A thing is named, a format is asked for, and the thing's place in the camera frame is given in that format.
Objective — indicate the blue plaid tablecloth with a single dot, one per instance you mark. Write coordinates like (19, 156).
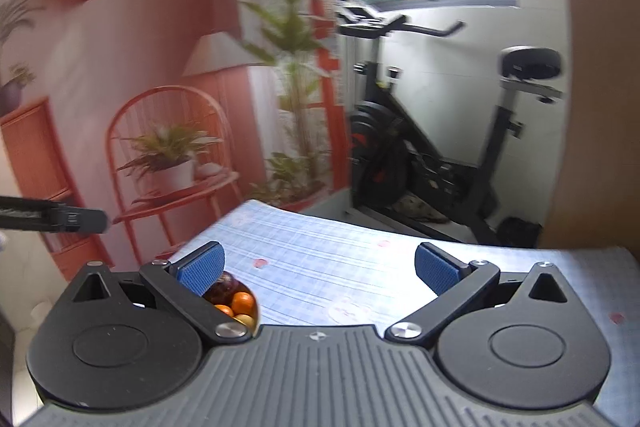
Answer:
(306, 270)

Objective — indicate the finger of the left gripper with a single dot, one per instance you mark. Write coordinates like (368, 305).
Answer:
(44, 215)

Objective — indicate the wooden wardrobe panel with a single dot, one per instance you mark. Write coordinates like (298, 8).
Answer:
(595, 202)

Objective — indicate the tangerine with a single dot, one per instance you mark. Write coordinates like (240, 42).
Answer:
(225, 309)
(242, 302)

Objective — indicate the tangerine upper left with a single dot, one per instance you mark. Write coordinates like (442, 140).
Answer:
(242, 302)

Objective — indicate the beige oval plate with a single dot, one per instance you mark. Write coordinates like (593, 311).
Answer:
(256, 312)

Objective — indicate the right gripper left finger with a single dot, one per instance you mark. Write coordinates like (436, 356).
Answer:
(181, 286)

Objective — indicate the black bag on floor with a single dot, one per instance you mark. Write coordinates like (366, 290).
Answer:
(518, 233)

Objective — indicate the round yellow orange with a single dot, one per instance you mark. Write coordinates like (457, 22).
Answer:
(247, 320)

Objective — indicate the dark purple mangosteen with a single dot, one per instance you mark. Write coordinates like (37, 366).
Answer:
(223, 290)

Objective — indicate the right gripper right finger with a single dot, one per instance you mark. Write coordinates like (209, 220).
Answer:
(459, 288)

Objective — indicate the tangerine middle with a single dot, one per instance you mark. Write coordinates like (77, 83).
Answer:
(225, 309)

